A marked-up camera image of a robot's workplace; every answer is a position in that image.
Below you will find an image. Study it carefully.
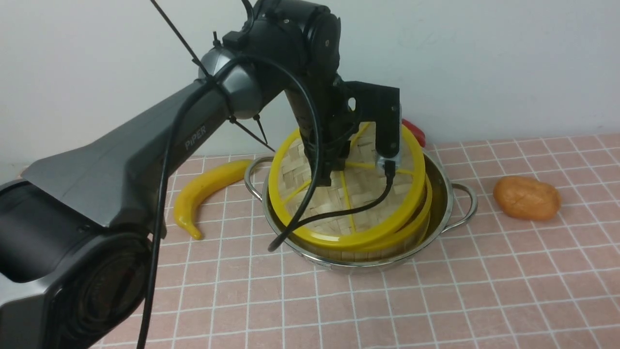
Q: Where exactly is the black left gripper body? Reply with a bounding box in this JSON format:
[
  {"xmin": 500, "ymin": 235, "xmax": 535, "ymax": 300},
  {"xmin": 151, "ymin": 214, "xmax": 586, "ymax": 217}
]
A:
[{"xmin": 285, "ymin": 73, "xmax": 358, "ymax": 187}]

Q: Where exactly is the yellow woven steamer lid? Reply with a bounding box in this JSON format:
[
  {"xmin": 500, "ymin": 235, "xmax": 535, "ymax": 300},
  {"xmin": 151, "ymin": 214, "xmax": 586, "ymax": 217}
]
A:
[{"xmin": 265, "ymin": 122, "xmax": 427, "ymax": 252}]

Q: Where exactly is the yellow bamboo steamer basket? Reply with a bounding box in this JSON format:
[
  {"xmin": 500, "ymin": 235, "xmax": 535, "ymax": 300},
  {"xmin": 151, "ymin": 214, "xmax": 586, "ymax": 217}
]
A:
[{"xmin": 298, "ymin": 175, "xmax": 433, "ymax": 262}]

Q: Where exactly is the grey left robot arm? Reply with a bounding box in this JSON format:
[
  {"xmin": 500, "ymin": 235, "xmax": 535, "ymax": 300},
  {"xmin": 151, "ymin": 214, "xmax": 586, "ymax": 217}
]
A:
[{"xmin": 1, "ymin": 0, "xmax": 341, "ymax": 349}]

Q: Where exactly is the stainless steel pot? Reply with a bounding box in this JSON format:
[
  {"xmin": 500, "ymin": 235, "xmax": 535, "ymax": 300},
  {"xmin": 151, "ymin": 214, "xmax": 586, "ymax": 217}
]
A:
[{"xmin": 244, "ymin": 150, "xmax": 479, "ymax": 273}]

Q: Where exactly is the red bell pepper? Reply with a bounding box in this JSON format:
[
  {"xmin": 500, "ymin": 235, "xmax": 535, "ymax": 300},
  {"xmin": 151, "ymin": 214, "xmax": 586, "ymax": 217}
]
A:
[{"xmin": 402, "ymin": 119, "xmax": 427, "ymax": 147}]

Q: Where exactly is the yellow plastic banana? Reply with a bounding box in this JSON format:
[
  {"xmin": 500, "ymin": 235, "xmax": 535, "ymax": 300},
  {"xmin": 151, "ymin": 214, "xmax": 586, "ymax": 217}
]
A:
[{"xmin": 173, "ymin": 159, "xmax": 252, "ymax": 240}]

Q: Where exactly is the pink checkered tablecloth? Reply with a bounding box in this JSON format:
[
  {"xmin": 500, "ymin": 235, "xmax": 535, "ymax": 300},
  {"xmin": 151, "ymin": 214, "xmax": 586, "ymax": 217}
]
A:
[{"xmin": 146, "ymin": 134, "xmax": 620, "ymax": 349}]

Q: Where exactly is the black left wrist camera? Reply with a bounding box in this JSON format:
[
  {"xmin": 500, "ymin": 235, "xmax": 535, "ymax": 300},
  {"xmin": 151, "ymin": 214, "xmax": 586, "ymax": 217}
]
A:
[{"xmin": 344, "ymin": 81, "xmax": 402, "ymax": 169}]

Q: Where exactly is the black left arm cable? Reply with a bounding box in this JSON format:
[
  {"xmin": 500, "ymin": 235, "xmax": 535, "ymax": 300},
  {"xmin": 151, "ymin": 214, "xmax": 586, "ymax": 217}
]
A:
[{"xmin": 136, "ymin": 54, "xmax": 397, "ymax": 349}]

